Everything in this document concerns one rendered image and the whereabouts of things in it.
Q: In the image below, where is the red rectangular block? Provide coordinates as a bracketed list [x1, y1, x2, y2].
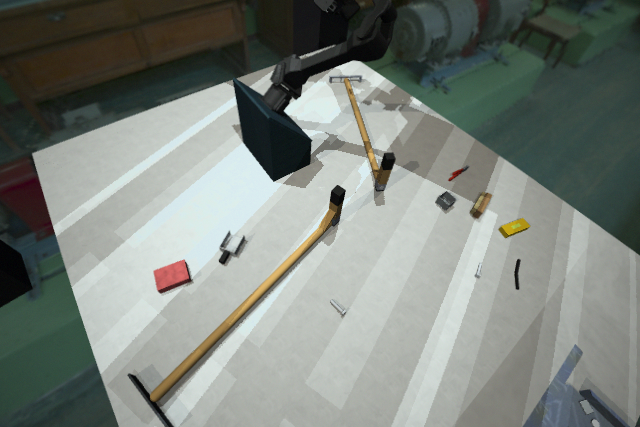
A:
[153, 259, 191, 294]

